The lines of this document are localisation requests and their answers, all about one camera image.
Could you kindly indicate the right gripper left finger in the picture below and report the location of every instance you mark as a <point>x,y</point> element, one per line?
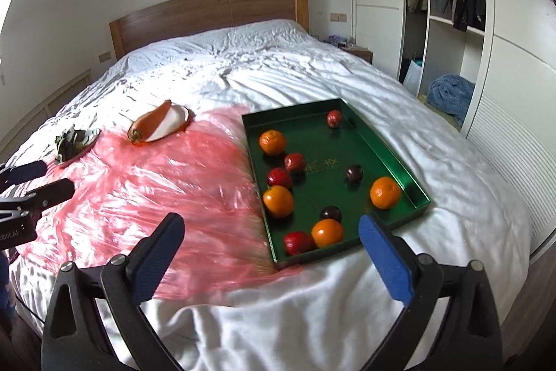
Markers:
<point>152,256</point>

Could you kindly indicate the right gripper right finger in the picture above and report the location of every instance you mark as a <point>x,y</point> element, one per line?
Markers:
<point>394,260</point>

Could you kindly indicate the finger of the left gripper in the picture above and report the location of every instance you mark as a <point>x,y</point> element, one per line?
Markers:
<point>21,174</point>
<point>47,196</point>

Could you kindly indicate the orange mandarin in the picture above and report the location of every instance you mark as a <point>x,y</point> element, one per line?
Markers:
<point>327,232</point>
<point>272,142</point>
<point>279,201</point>
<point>385,193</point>

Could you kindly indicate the dark plum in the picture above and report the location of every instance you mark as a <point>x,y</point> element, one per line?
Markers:
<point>354,174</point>
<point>331,212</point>

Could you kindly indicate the dark red wrinkled fruit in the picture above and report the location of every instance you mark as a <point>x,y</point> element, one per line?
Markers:
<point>296,243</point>

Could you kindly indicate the small red apple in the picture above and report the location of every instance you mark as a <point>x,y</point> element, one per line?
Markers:
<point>334,119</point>
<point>295,163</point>

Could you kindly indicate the patterned white plate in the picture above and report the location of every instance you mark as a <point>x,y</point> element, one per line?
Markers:
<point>80,144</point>

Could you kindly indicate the white bed sheet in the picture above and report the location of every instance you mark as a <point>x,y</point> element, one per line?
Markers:
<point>337,311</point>

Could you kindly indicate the pink plastic sheet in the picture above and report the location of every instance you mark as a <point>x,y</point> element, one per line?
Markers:
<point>123,191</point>

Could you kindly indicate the carrot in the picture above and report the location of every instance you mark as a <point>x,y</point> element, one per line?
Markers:
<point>144,126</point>

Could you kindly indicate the green metal tray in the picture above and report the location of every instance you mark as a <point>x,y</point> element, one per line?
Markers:
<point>328,153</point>

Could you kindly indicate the orange rimmed white plate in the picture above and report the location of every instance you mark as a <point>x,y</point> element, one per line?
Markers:
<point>176,120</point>

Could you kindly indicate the blue blanket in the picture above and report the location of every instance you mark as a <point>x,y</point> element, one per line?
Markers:
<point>451,94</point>

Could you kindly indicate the white paper bag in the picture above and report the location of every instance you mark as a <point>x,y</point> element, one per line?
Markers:
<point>413,77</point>

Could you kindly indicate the wooden nightstand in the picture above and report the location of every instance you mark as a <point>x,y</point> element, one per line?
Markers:
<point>360,52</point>

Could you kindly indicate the white wardrobe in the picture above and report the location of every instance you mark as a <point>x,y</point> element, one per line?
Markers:
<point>511,117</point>

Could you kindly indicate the wooden headboard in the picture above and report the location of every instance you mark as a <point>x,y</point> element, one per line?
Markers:
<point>180,18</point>

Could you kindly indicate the beige wall switch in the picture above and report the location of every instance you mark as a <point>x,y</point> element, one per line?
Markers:
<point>104,57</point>

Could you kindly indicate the beige wall socket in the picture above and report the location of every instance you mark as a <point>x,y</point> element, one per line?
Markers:
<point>338,17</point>

